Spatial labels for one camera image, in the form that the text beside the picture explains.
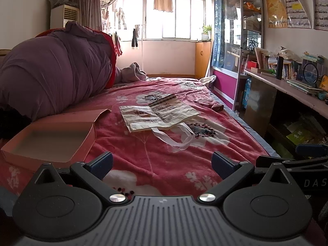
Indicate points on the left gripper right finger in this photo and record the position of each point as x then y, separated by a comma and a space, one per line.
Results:
235, 175

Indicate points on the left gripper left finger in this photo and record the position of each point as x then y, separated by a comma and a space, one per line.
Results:
89, 176

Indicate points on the beige printed shopping bag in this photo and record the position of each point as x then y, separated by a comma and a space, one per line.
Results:
161, 116

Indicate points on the pink cardboard box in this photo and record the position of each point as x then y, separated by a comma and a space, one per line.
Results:
61, 140

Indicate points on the red floral blanket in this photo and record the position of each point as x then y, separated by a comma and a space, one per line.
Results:
170, 162

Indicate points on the blue cartoon package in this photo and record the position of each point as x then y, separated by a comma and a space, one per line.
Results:
246, 92

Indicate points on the round magnifier mirror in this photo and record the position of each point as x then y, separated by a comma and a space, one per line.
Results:
310, 73

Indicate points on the purple folded duvet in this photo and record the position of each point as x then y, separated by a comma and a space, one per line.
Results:
46, 74

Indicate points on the black bottle on shelf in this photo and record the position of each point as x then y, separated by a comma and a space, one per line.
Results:
279, 67

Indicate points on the orange wooden cabinet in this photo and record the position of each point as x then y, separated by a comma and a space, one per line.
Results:
202, 58

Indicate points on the potted green plant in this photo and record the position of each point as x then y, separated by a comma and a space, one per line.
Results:
206, 32

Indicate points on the white calendar poster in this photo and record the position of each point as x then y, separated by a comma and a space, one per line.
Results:
297, 16

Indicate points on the white air conditioner unit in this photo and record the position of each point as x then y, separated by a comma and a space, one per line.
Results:
60, 15

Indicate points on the magenta glass cabinet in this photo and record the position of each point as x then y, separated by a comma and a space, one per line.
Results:
237, 31

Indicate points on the striped pink curtain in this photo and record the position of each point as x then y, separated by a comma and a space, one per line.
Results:
90, 13

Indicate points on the hanging white shirt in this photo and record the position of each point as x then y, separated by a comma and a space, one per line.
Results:
163, 5

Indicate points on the long wall shelf desk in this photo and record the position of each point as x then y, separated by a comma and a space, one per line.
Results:
310, 101

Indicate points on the orange wall poster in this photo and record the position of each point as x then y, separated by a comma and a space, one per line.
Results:
276, 14

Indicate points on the right edge wall poster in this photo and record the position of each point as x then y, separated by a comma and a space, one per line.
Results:
321, 15

